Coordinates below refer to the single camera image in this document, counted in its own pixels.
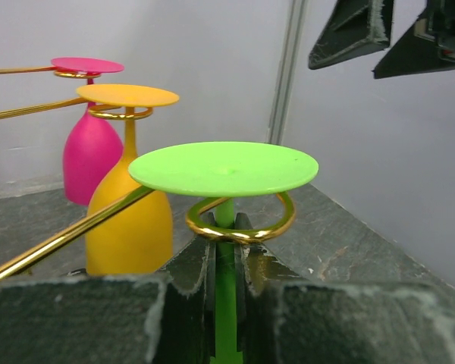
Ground orange goblet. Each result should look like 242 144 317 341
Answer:
77 84 179 276

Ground gold wine glass rack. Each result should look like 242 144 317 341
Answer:
0 64 297 291

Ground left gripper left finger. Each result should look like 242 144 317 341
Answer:
0 237 215 363

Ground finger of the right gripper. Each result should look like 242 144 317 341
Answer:
373 1 455 79
308 0 394 70

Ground magenta goblet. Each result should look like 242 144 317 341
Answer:
52 57 124 206

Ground green goblet front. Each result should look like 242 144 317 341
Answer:
128 141 319 363

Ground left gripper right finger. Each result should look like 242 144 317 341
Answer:
233 212 455 364

